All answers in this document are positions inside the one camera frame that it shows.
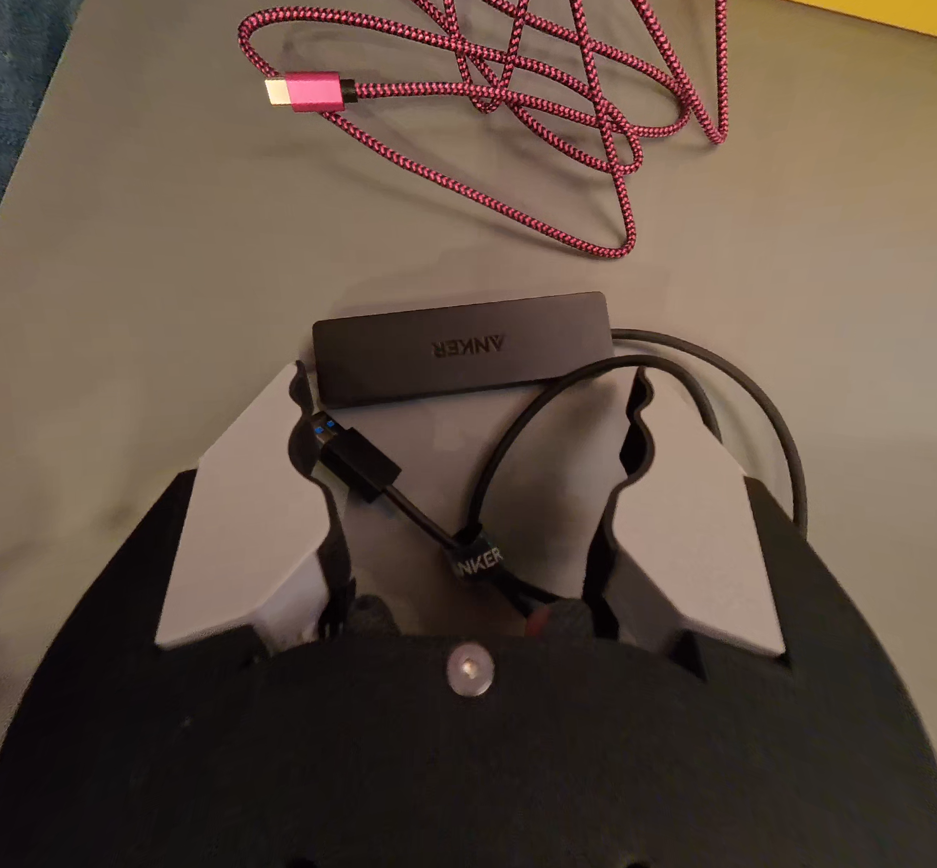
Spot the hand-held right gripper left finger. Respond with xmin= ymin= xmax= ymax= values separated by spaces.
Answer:
xmin=154 ymin=360 xmax=357 ymax=655

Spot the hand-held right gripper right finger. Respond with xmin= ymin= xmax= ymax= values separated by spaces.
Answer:
xmin=584 ymin=366 xmax=791 ymax=664

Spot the black hub cable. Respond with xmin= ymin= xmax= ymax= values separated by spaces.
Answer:
xmin=311 ymin=330 xmax=808 ymax=638

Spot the black usb hub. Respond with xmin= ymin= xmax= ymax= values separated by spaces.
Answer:
xmin=312 ymin=291 xmax=614 ymax=411

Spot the pink braided usb cable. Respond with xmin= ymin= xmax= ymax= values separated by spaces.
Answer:
xmin=238 ymin=0 xmax=733 ymax=260

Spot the person's jeans leg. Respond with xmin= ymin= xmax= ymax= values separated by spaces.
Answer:
xmin=0 ymin=0 xmax=111 ymax=204

